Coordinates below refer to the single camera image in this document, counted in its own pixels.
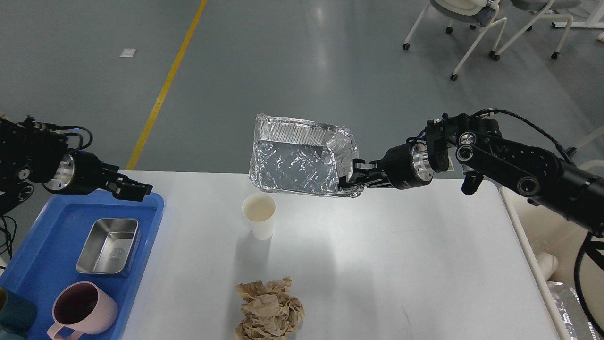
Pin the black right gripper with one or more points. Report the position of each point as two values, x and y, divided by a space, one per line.
405 166

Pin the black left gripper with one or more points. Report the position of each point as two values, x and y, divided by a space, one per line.
81 173

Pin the stainless steel rectangular container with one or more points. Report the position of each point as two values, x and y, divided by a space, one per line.
110 247

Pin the aluminium foil tray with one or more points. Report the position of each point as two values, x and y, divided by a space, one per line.
302 157

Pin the white paper cup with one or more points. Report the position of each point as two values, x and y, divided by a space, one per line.
259 211

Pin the pink plastic mug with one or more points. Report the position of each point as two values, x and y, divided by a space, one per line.
82 308

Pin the brown paper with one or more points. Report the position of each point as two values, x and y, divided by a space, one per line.
269 310

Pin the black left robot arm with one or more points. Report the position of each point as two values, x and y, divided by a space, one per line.
56 156

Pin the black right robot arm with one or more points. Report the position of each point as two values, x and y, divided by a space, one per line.
544 179

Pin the blue plastic tray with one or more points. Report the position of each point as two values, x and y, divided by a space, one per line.
46 261

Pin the teal object at corner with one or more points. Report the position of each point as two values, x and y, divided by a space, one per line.
17 316

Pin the white office chair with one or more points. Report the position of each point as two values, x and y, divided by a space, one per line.
482 14
541 10

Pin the beige plastic bin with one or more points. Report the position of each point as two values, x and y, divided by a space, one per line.
550 244

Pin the foil tray inside bin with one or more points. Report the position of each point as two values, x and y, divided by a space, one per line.
571 312

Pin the white chair leg right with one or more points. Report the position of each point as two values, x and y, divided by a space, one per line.
595 166

